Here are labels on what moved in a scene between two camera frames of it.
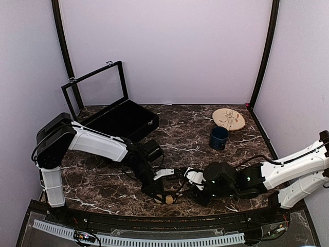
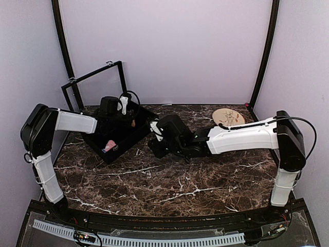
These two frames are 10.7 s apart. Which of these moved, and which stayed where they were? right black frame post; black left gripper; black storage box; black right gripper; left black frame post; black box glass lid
Moved: black right gripper; black left gripper
Stayed: black storage box; left black frame post; black box glass lid; right black frame post
